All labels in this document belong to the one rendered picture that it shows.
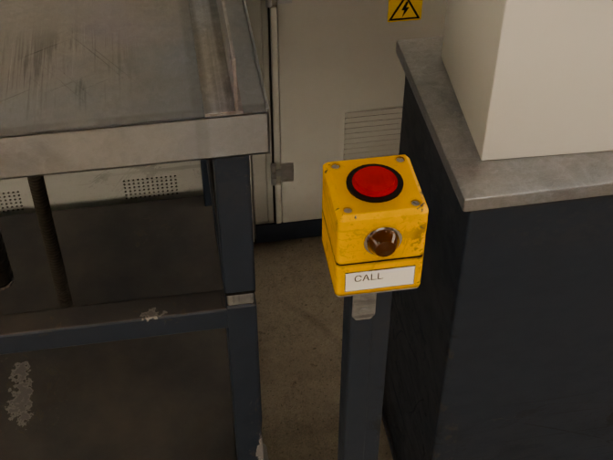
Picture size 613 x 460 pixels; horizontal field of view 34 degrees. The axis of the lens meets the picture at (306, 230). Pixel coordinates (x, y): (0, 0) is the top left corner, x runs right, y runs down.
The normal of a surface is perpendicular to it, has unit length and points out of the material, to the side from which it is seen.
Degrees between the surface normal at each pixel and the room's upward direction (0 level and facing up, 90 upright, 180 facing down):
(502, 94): 90
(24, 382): 0
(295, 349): 0
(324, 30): 90
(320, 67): 90
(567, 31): 90
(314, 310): 0
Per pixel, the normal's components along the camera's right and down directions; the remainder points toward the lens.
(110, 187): 0.16, 0.68
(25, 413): 0.00, -0.73
